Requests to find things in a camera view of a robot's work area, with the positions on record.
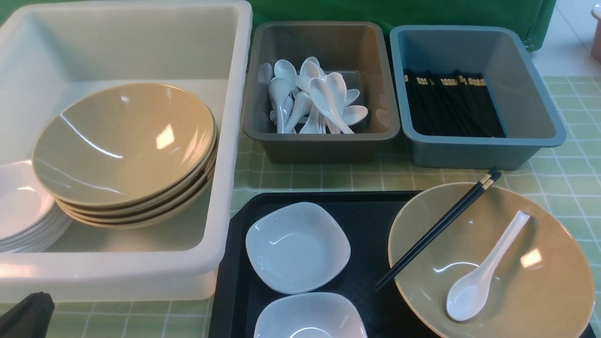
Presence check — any green checkered tablecloth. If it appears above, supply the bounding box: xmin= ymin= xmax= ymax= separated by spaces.
xmin=46 ymin=76 xmax=600 ymax=338

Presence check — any grey plastic bin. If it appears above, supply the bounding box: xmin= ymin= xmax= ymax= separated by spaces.
xmin=242 ymin=21 xmax=401 ymax=163

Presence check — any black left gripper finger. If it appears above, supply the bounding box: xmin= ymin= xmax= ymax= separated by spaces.
xmin=0 ymin=292 xmax=55 ymax=338

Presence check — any tan noodle bowl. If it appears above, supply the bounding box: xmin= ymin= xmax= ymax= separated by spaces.
xmin=394 ymin=185 xmax=595 ymax=338

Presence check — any stack of white dishes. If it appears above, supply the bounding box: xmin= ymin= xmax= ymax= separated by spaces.
xmin=0 ymin=160 xmax=73 ymax=253

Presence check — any green fabric backdrop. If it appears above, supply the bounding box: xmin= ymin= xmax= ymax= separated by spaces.
xmin=0 ymin=0 xmax=557 ymax=52

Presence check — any top tan stacked bowl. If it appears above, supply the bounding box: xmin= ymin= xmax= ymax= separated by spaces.
xmin=31 ymin=83 xmax=218 ymax=207

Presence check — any pile of black chopsticks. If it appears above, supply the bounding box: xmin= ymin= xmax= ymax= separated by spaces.
xmin=404 ymin=69 xmax=506 ymax=138

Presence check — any stack of tan bowls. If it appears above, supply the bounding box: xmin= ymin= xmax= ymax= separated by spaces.
xmin=53 ymin=118 xmax=218 ymax=228

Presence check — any black plastic tray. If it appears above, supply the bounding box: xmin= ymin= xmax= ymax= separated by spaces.
xmin=208 ymin=190 xmax=597 ymax=338

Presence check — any large white plastic tub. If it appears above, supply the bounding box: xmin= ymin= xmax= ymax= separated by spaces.
xmin=1 ymin=0 xmax=253 ymax=304

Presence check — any white soup spoon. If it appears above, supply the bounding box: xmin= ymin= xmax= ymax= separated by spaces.
xmin=446 ymin=210 xmax=531 ymax=322

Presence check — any pile of white spoons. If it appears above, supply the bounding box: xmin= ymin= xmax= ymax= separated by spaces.
xmin=258 ymin=56 xmax=369 ymax=135

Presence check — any blue plastic bin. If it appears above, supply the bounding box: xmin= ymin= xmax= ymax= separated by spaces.
xmin=389 ymin=25 xmax=567 ymax=169

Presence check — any black chopstick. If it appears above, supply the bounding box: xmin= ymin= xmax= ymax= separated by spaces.
xmin=374 ymin=166 xmax=498 ymax=285
xmin=376 ymin=172 xmax=502 ymax=291

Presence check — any white square dish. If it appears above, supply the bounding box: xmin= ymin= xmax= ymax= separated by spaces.
xmin=245 ymin=202 xmax=351 ymax=295
xmin=254 ymin=292 xmax=367 ymax=338

